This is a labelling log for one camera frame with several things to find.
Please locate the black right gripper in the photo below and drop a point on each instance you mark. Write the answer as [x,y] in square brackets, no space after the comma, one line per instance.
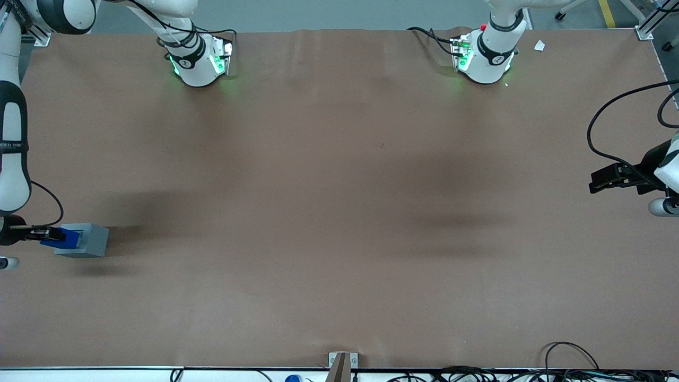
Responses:
[9,233]

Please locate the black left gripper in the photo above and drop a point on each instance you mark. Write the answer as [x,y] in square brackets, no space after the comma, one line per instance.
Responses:
[648,163]

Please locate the blue plastic part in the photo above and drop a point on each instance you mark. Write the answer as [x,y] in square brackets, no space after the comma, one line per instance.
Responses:
[73,239]

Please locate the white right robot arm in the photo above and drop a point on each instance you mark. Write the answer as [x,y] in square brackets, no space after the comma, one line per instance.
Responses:
[13,170]

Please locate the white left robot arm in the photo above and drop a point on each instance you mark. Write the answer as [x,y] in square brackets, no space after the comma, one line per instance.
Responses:
[490,58]

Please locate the gray square base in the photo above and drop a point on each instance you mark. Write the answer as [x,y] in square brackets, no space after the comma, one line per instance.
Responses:
[94,241]

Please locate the white paper scrap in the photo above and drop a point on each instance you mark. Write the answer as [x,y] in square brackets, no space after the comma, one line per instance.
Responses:
[539,45]

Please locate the brown paper table cover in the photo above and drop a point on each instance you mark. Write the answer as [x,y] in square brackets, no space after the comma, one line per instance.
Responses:
[339,212]

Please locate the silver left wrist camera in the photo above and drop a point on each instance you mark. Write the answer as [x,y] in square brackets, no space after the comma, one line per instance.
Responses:
[660,207]

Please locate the aluminium frame post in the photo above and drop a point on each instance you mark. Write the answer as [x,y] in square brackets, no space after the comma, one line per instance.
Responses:
[650,26]
[41,38]

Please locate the silver metal bracket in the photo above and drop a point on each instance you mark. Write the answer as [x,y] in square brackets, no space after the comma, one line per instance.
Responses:
[333,358]

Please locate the brown stand post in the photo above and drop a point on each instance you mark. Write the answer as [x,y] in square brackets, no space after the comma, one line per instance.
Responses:
[339,371]

